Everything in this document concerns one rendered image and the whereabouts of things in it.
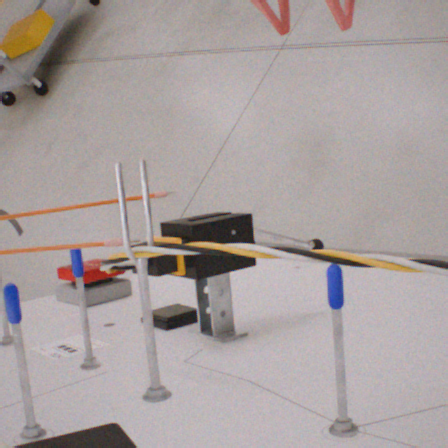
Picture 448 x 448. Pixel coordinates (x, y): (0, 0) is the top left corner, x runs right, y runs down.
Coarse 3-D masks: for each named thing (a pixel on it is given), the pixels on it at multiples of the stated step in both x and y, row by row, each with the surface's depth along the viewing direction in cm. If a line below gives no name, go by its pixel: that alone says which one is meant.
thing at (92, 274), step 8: (88, 264) 70; (96, 264) 69; (64, 272) 69; (88, 272) 67; (96, 272) 67; (104, 272) 68; (120, 272) 69; (72, 280) 68; (88, 280) 67; (96, 280) 67; (104, 280) 69; (112, 280) 70
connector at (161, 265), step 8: (184, 240) 50; (160, 256) 48; (168, 256) 49; (184, 256) 50; (152, 264) 48; (160, 264) 48; (168, 264) 49; (176, 264) 49; (136, 272) 50; (152, 272) 49; (160, 272) 48; (168, 272) 49
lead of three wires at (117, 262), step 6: (138, 246) 40; (132, 252) 41; (138, 252) 40; (144, 252) 40; (108, 258) 43; (114, 258) 42; (120, 258) 41; (126, 258) 41; (102, 264) 43; (108, 264) 43; (114, 264) 43; (120, 264) 47; (126, 264) 48; (132, 264) 48; (102, 270) 44; (108, 270) 45; (114, 270) 47; (120, 270) 47; (126, 270) 48
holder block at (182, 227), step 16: (160, 224) 53; (176, 224) 51; (192, 224) 50; (208, 224) 50; (224, 224) 51; (240, 224) 52; (192, 240) 50; (208, 240) 50; (224, 240) 51; (240, 240) 52; (192, 256) 50; (208, 256) 50; (224, 256) 51; (240, 256) 52; (192, 272) 50; (208, 272) 50; (224, 272) 51
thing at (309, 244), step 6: (258, 228) 56; (258, 234) 56; (264, 234) 56; (270, 234) 56; (276, 234) 57; (282, 240) 57; (288, 240) 58; (294, 240) 58; (300, 240) 59; (306, 246) 59; (312, 246) 59
